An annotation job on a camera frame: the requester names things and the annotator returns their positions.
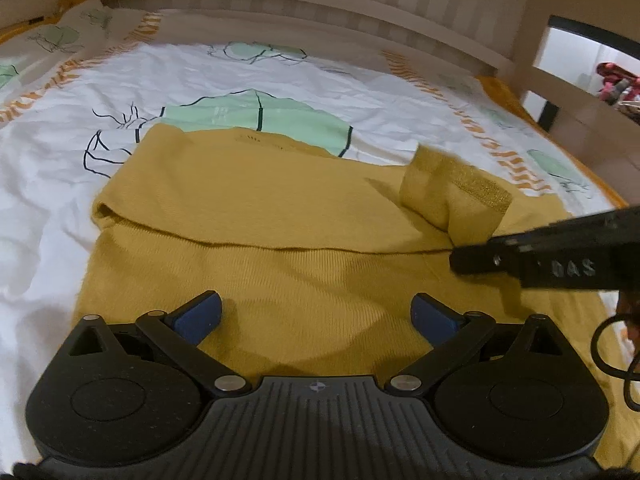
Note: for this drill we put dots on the leaf print pillow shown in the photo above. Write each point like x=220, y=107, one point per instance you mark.
x=65, y=35

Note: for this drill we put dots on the pile of colourful clothes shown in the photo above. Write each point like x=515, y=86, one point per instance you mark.
x=617, y=82

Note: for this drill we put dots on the yellow knit sweater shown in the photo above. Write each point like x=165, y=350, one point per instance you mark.
x=300, y=240

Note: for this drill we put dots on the white leaf print bed sheet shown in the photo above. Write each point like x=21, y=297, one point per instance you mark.
x=210, y=85

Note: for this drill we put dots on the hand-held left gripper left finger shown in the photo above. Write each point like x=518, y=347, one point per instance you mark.
x=196, y=316

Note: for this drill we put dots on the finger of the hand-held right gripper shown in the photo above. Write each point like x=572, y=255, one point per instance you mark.
x=481, y=260

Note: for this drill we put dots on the beige wooden bed frame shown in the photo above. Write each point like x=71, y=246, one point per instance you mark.
x=350, y=5

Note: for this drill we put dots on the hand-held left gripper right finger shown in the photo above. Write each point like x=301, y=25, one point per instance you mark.
x=433, y=318

